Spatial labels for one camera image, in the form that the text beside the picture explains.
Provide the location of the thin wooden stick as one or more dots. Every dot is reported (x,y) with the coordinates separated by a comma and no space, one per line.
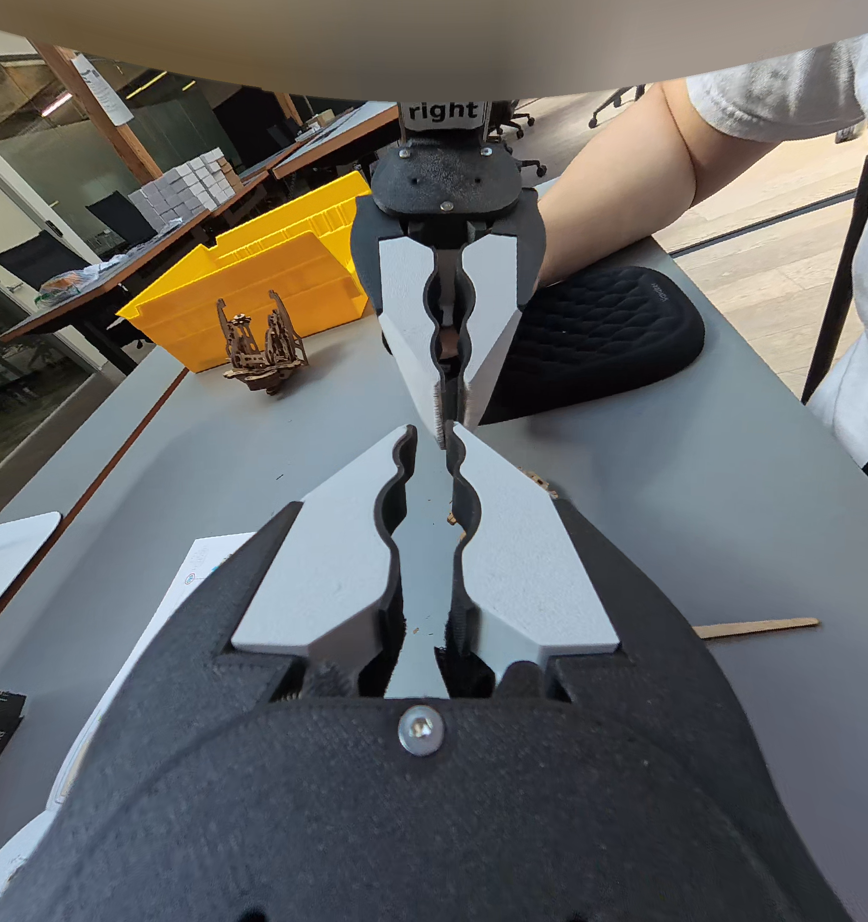
(758,627)

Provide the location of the yellow plastic bin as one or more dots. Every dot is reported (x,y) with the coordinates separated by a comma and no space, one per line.
(275,281)

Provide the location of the person's right forearm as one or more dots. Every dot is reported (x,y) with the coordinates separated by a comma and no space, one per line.
(621,180)

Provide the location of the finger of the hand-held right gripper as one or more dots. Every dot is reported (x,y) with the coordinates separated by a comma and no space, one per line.
(405,302)
(495,302)

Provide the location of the illustrated instruction booklet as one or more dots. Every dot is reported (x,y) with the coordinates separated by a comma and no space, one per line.
(174,598)

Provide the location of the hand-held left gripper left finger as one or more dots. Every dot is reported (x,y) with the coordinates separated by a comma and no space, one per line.
(318,569)

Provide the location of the stack of small white boxes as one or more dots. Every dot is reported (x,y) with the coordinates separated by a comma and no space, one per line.
(185,184)

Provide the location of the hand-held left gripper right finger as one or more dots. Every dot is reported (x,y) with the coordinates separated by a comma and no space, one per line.
(527,569)

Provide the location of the brown-edged office desk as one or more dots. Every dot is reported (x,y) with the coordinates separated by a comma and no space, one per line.
(333,133)
(138,252)

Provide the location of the person's white top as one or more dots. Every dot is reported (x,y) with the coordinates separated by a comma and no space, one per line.
(801,79)

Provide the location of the black padded wrist rest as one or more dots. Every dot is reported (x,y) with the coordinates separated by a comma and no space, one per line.
(607,338)

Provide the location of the dark wooden model assembly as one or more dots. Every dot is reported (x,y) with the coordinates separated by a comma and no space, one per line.
(264,353)

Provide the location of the paper notice on post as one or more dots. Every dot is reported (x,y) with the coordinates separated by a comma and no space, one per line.
(106,90)

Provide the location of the small wooden part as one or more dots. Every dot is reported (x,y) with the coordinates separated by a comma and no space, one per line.
(542,482)
(448,340)

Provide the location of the wooden document stand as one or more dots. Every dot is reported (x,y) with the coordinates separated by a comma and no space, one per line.
(8,554)

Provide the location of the black office chair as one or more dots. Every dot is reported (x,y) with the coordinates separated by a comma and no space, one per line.
(617,104)
(524,137)

